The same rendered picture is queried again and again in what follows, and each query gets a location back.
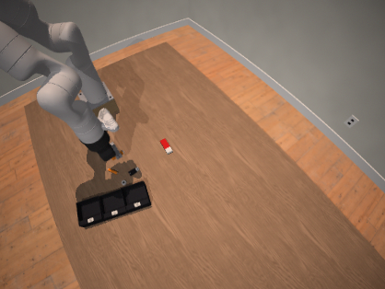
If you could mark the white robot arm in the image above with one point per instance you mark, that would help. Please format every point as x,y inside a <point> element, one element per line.
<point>63,83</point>

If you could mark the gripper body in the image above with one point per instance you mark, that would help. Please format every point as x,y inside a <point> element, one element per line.
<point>97,139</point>

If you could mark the black three-compartment bin rack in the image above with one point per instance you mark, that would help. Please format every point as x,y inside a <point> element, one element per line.
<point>104,207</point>

